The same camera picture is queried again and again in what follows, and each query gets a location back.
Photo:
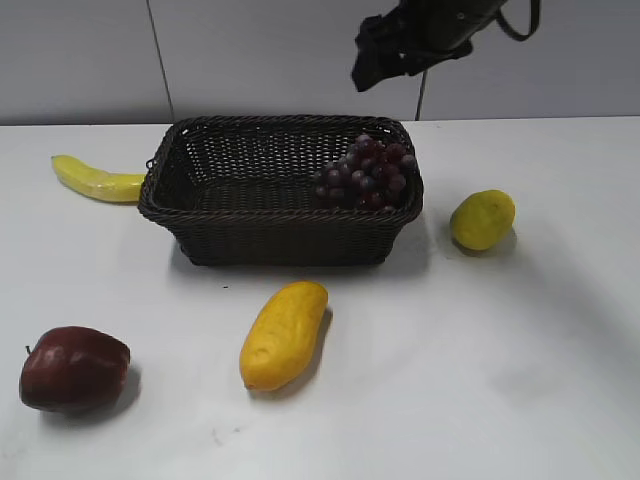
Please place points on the purple grape bunch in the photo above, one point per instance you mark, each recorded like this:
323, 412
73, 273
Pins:
370, 176

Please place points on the dark red apple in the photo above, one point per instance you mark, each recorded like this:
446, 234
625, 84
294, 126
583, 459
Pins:
73, 370

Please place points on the dark brown wicker basket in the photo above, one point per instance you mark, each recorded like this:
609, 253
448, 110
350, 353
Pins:
239, 190

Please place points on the yellow banana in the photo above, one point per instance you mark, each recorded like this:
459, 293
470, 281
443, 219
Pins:
95, 183

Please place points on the yellow lemon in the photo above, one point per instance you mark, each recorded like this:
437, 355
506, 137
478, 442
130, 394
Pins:
483, 220

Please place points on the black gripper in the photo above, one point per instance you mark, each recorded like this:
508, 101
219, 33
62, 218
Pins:
431, 30

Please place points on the orange-yellow mango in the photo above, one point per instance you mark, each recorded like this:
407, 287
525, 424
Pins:
281, 342

